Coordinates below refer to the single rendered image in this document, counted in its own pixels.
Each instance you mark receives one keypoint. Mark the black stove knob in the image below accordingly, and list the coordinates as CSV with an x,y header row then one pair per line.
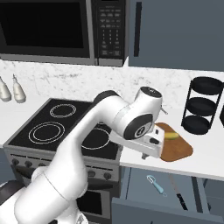
x,y
108,176
28,164
91,173
15,161

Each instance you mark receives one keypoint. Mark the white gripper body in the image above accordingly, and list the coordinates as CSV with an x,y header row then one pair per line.
x,y
137,147

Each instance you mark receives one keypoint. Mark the wooden cutting board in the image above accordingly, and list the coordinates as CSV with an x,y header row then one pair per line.
x,y
176,150

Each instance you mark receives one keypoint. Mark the black object at edge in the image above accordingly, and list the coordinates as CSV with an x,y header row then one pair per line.
x,y
222,119

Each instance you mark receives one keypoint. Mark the green yellow cucumber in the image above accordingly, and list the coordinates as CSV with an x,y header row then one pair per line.
x,y
172,136

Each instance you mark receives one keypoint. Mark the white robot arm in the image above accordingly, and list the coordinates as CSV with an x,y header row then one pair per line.
x,y
73,151

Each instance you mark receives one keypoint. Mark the light blue peeler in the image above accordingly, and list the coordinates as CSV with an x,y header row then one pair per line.
x,y
157,185

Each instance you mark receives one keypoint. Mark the grey-blue open drawer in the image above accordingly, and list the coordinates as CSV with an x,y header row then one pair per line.
x,y
140,210

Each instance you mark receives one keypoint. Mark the black and steel microwave oven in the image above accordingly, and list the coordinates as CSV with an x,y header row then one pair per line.
x,y
52,29

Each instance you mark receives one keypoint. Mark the grey-blue cupboard door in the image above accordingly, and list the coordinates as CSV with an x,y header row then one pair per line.
x,y
180,32

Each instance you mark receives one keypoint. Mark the black hob stove with oven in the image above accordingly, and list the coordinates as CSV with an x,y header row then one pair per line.
x,y
43,128

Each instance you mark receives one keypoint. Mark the black three-tier stand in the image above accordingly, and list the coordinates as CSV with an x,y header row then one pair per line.
x,y
202,106

